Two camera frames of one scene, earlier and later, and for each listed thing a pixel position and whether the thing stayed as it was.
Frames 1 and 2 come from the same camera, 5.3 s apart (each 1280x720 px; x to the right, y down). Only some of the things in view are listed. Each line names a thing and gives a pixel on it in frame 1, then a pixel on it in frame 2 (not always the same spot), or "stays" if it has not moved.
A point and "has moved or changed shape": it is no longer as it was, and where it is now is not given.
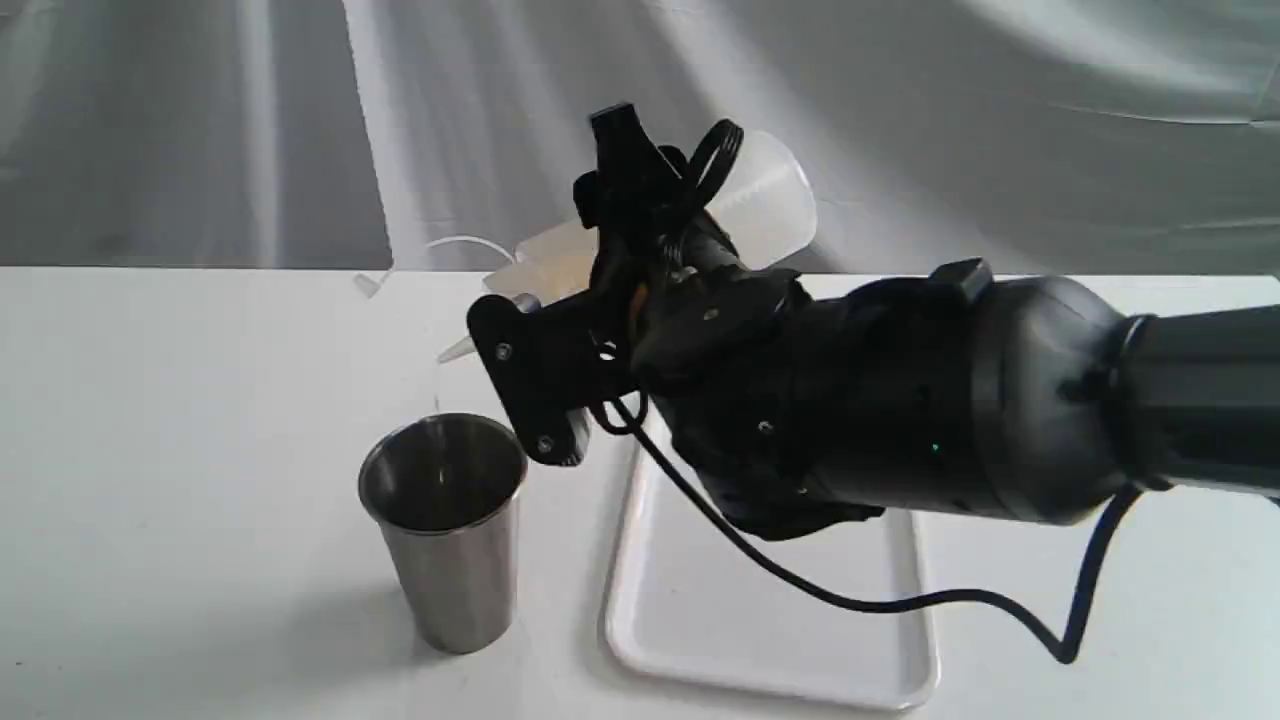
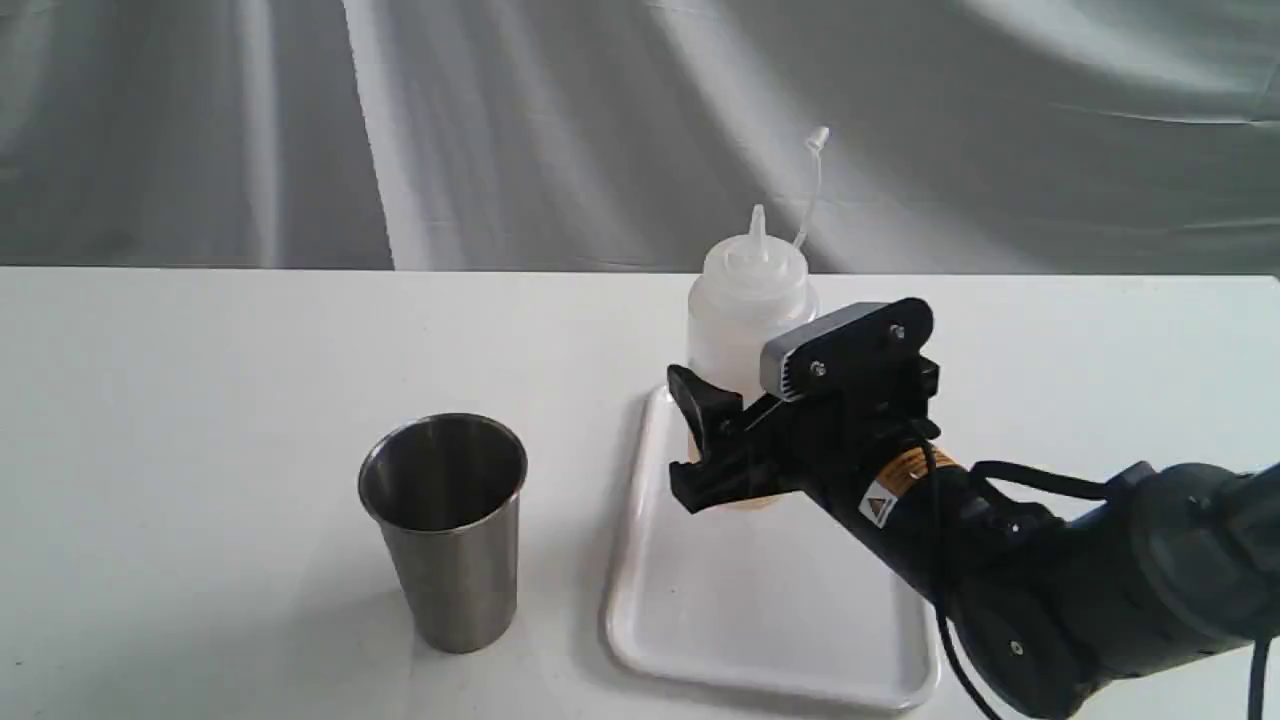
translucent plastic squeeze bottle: x=764 y=199 has moved or changed shape
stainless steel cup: x=448 y=488 stays
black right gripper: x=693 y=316 -> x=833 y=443
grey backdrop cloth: x=309 y=136 stays
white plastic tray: x=690 y=612 stays
